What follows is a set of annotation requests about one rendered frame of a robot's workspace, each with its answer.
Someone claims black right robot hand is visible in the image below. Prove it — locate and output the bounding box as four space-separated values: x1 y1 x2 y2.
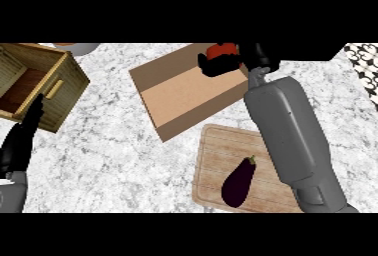
196 43 281 79

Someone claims red bell pepper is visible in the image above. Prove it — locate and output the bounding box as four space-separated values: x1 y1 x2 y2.
205 43 242 62

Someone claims pale wooden cutting board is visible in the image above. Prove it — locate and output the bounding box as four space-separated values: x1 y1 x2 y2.
190 123 304 214

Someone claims open wooden drawer box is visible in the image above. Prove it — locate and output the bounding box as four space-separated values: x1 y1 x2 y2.
0 43 91 134

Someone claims black appliance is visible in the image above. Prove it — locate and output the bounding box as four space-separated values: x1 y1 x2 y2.
267 43 346 62

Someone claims grey bowl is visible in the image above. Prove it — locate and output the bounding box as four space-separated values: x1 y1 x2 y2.
51 43 101 57

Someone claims black and white patterned panel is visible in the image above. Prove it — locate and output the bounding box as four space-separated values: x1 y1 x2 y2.
342 43 378 112

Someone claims dark purple eggplant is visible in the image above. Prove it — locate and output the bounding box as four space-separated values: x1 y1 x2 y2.
219 155 258 209

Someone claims pale wooden drawer handle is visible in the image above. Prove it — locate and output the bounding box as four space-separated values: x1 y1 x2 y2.
45 79 66 100

